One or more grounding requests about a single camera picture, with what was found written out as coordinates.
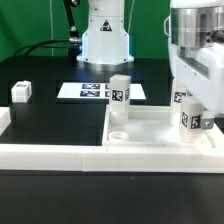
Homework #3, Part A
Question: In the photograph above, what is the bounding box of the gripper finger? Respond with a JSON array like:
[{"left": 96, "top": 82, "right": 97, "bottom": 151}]
[{"left": 201, "top": 111, "right": 215, "bottom": 130}]

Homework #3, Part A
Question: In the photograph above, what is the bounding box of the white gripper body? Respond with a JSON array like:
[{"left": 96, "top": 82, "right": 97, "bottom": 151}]
[{"left": 168, "top": 44, "right": 224, "bottom": 115}]

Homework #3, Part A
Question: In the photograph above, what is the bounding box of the white square table top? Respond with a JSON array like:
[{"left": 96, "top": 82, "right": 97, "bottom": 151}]
[{"left": 102, "top": 106, "right": 224, "bottom": 149}]

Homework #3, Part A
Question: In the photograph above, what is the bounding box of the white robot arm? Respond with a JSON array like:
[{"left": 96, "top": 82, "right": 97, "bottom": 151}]
[{"left": 77, "top": 0, "right": 224, "bottom": 118}]

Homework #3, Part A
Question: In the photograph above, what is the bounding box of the white U-shaped obstacle fence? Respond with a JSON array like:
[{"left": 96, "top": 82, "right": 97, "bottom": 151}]
[{"left": 0, "top": 106, "right": 224, "bottom": 174}]

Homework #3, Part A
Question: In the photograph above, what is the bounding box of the white base tag plate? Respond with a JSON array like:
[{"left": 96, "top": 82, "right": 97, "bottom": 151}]
[{"left": 57, "top": 82, "right": 146, "bottom": 100}]

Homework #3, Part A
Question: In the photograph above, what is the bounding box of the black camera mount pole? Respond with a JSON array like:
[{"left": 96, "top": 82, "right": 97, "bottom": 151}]
[{"left": 63, "top": 0, "right": 80, "bottom": 64}]

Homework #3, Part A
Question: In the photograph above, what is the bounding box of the black cable bundle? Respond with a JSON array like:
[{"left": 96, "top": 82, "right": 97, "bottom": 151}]
[{"left": 13, "top": 37, "right": 83, "bottom": 57}]

